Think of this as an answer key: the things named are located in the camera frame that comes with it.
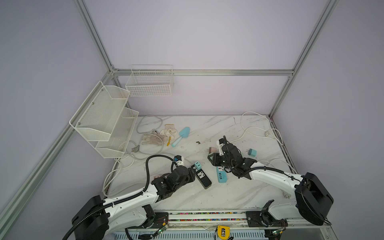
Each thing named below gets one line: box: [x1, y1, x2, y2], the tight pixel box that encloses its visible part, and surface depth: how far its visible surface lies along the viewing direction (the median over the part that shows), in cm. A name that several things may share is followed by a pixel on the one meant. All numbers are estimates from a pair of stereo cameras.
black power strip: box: [191, 164, 212, 190], surface depth 87 cm
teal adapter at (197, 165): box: [194, 161, 202, 170], surface depth 88 cm
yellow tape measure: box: [217, 225, 231, 240], surface depth 70 cm
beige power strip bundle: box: [141, 124, 178, 146], surface depth 109 cm
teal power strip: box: [216, 166, 228, 183], surface depth 88 cm
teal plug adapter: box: [246, 148, 258, 157], surface depth 100 cm
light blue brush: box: [171, 126, 191, 148], surface depth 113 cm
